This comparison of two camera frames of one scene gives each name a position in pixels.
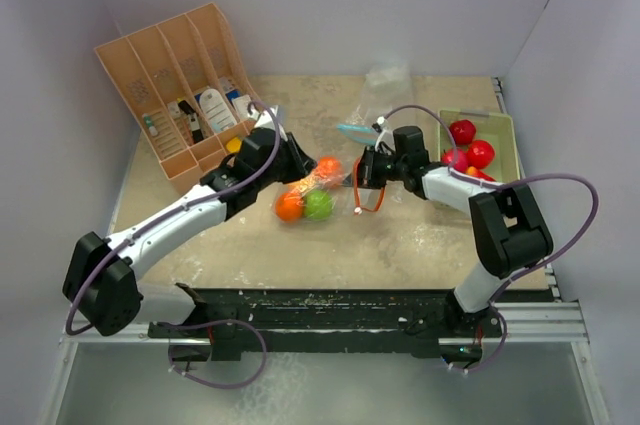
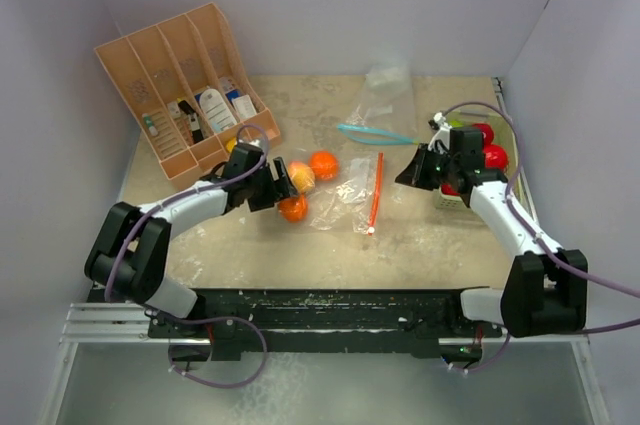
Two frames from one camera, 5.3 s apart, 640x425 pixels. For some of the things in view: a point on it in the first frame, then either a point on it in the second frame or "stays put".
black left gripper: (301, 164) → (277, 189)
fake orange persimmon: (329, 167) → (293, 209)
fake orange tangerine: (289, 206) → (324, 164)
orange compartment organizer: (184, 84) stays put
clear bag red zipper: (317, 197) → (349, 202)
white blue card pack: (215, 110) stays put
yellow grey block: (234, 145) stays put
